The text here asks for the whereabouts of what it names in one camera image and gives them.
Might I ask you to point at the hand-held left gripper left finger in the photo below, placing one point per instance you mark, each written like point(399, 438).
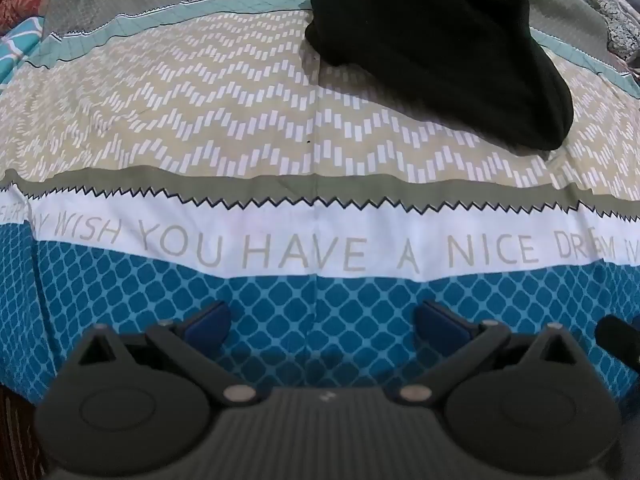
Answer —
point(207, 321)

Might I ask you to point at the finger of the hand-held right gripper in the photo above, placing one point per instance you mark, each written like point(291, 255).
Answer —
point(620, 340)

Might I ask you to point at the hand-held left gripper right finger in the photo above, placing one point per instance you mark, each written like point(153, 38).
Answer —
point(440, 322)

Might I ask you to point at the black pants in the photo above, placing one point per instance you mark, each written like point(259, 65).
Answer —
point(425, 50)

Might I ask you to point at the patterned bedspread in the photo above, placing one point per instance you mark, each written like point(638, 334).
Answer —
point(320, 125)

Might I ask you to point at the teal patterned pillow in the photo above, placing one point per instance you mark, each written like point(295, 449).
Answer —
point(17, 45)

